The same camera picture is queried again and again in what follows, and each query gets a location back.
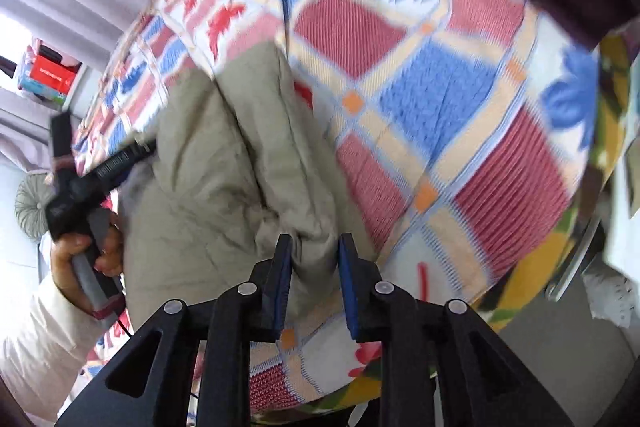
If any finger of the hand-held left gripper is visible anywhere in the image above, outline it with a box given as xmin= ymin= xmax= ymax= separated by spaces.
xmin=92 ymin=138 xmax=158 ymax=195

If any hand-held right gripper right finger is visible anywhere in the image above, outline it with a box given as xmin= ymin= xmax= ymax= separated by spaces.
xmin=337 ymin=233 xmax=576 ymax=427

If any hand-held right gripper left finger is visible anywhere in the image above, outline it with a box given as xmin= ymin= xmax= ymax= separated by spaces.
xmin=55 ymin=233 xmax=294 ymax=427

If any khaki garment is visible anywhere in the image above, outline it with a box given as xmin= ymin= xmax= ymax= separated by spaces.
xmin=117 ymin=42 xmax=383 ymax=341

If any person's left forearm white sleeve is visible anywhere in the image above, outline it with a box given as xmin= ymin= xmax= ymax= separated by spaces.
xmin=0 ymin=274 xmax=132 ymax=423

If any person's left hand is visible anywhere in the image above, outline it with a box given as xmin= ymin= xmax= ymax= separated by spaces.
xmin=50 ymin=211 xmax=125 ymax=304

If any round pleated cushion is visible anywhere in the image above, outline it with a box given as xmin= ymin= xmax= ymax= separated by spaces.
xmin=14 ymin=172 xmax=54 ymax=243

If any colourful printed box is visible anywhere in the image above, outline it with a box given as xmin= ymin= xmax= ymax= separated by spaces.
xmin=17 ymin=59 xmax=72 ymax=106

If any red box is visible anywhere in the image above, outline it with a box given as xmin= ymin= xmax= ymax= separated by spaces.
xmin=27 ymin=39 xmax=83 ymax=96

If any patchwork printed blanket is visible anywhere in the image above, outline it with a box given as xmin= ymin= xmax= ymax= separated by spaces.
xmin=70 ymin=0 xmax=601 ymax=415

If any grey metal bar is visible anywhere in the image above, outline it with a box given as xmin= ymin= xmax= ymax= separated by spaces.
xmin=545 ymin=207 xmax=604 ymax=303

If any black cable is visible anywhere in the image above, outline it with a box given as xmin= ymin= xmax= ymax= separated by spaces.
xmin=114 ymin=307 xmax=137 ymax=341

